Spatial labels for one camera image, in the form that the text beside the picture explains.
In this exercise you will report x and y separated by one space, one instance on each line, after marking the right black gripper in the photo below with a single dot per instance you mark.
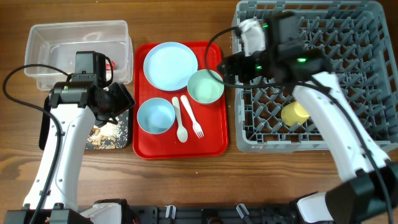
234 61

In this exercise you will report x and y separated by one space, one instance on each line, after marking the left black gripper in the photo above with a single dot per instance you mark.
124 98

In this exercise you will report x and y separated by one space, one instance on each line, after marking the rice and food scraps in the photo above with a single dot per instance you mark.
109 136

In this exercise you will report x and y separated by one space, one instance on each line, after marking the red snack wrapper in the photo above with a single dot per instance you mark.
110 65

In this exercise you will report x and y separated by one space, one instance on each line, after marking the mint green bowl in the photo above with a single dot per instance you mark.
203 87

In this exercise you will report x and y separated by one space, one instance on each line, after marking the light blue small bowl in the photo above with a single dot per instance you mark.
156 115

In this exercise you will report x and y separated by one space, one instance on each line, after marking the yellow plastic cup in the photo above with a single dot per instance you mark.
294 113

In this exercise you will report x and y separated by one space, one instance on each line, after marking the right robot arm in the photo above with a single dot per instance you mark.
369 177

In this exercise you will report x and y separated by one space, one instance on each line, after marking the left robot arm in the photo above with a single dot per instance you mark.
53 196

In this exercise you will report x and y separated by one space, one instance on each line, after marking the black waste tray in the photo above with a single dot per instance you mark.
72 129

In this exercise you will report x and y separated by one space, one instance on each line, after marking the grey dishwasher rack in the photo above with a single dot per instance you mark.
354 37

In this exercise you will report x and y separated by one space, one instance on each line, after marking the light blue plate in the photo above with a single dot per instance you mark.
169 66

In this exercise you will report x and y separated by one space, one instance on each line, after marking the red serving tray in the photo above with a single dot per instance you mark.
212 118

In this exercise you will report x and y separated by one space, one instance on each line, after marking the pink plastic fork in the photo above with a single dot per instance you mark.
196 126

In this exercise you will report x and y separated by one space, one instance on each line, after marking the clear plastic bin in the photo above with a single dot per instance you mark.
57 44

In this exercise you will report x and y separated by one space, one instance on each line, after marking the cream plastic spoon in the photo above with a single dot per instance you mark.
182 133

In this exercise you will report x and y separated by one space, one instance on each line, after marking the black mounting rail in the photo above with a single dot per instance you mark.
266 214

